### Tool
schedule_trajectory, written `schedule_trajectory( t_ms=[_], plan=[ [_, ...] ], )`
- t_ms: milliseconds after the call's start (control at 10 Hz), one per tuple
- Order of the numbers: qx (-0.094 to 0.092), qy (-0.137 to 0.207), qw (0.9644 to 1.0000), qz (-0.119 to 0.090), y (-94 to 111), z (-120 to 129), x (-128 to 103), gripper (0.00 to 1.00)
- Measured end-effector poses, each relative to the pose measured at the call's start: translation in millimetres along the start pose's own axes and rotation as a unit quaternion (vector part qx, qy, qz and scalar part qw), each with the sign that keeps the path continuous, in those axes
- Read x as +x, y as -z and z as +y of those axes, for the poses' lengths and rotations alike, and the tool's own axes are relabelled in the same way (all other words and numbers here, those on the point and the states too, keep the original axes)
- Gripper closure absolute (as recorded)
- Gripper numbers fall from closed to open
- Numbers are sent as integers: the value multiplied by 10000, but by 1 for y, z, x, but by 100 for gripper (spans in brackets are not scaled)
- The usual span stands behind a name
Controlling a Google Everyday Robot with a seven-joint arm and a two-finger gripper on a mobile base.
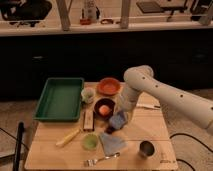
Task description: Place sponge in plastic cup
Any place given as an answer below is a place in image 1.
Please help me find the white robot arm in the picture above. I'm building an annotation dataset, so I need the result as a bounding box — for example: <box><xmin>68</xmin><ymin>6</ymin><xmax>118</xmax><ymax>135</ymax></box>
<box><xmin>115</xmin><ymin>65</ymin><xmax>213</xmax><ymax>135</ymax></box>

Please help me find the green plastic cup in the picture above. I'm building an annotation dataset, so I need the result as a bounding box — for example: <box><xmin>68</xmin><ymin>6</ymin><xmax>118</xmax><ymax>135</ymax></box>
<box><xmin>82</xmin><ymin>134</ymin><xmax>98</xmax><ymax>150</ymax></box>

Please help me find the metal cup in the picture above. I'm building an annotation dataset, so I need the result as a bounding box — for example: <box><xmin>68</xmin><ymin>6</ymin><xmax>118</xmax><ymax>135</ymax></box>
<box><xmin>139</xmin><ymin>141</ymin><xmax>155</xmax><ymax>158</ymax></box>

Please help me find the dark grapes bunch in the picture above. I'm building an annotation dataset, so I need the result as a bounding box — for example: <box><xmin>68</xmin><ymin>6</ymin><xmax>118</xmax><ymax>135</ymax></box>
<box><xmin>105</xmin><ymin>126</ymin><xmax>115</xmax><ymax>134</ymax></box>

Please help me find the dark brown bowl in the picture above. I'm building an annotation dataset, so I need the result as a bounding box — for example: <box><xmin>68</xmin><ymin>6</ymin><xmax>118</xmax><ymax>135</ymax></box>
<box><xmin>94</xmin><ymin>98</ymin><xmax>115</xmax><ymax>119</ymax></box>

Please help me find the blue cloth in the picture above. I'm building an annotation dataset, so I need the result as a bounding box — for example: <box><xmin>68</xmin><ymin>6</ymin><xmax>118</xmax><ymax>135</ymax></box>
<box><xmin>99</xmin><ymin>132</ymin><xmax>127</xmax><ymax>155</ymax></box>

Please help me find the wooden block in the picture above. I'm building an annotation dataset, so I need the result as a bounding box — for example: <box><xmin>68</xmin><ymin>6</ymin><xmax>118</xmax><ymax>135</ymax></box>
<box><xmin>83</xmin><ymin>110</ymin><xmax>94</xmax><ymax>131</ymax></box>

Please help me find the orange bowl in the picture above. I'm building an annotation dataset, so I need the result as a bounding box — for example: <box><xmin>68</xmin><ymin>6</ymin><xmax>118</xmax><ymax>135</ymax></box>
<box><xmin>97</xmin><ymin>77</ymin><xmax>121</xmax><ymax>96</ymax></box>

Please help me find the silver fork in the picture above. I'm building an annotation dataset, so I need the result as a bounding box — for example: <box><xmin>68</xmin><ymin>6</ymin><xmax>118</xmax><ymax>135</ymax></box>
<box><xmin>83</xmin><ymin>152</ymin><xmax>120</xmax><ymax>167</ymax></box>

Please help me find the green plastic tray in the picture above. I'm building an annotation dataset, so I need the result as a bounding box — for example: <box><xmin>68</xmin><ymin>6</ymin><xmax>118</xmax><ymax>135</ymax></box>
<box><xmin>34</xmin><ymin>78</ymin><xmax>84</xmax><ymax>122</ymax></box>

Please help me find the black pole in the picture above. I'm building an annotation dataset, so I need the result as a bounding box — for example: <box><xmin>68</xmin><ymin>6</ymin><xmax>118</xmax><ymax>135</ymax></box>
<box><xmin>12</xmin><ymin>122</ymin><xmax>24</xmax><ymax>171</ymax></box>

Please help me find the black office chair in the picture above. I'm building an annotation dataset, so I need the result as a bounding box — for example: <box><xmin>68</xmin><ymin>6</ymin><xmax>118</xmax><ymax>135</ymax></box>
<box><xmin>0</xmin><ymin>0</ymin><xmax>52</xmax><ymax>27</ymax></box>

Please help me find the black cable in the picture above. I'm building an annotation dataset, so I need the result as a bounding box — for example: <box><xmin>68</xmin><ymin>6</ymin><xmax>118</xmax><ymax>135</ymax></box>
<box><xmin>169</xmin><ymin>132</ymin><xmax>213</xmax><ymax>171</ymax></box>

